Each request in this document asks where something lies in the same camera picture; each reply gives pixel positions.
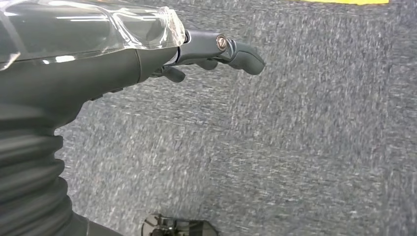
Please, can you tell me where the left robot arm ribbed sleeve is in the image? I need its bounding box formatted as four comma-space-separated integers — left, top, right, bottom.
0, 107, 124, 236

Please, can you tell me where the yellow floor tape outline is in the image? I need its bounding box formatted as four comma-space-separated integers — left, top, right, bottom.
298, 0, 390, 5

